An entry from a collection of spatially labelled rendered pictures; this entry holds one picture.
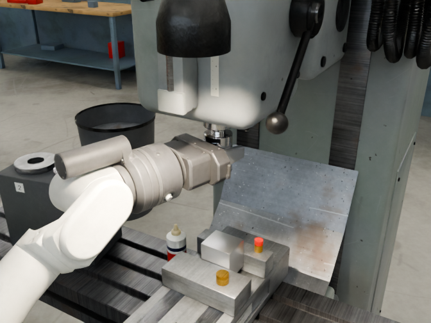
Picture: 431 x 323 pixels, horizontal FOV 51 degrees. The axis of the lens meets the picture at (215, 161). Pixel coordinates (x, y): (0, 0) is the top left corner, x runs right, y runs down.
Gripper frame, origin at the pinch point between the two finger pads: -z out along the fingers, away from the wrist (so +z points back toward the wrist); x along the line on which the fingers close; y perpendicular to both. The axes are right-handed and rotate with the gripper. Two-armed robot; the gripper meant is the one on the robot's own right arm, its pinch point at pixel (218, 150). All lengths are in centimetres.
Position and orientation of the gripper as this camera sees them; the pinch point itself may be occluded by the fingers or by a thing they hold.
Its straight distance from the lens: 74.7
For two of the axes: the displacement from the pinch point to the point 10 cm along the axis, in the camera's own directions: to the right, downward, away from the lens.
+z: -7.3, 2.8, -6.2
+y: -0.1, 9.1, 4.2
